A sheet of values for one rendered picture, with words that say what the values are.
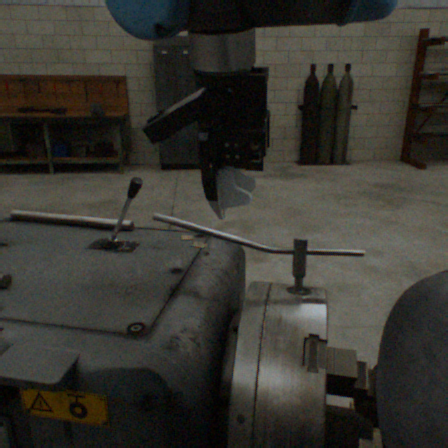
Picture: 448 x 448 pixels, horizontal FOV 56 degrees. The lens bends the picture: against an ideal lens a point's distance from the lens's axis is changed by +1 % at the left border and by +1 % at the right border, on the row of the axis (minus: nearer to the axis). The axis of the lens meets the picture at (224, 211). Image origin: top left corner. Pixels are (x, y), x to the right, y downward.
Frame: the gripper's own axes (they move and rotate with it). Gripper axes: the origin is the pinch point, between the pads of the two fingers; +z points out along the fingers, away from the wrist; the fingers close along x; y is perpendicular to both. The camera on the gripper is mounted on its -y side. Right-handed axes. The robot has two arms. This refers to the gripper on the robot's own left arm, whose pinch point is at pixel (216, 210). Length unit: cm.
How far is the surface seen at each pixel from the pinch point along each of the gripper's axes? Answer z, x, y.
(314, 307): 13.9, -3.4, 14.7
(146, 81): 162, 589, -256
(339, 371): 17.1, -11.3, 18.4
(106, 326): 8.7, -15.7, -11.8
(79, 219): 15.3, 15.4, -33.8
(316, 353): 15.3, -10.4, 15.2
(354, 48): 138, 689, 65
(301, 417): 19.3, -17.3, 13.7
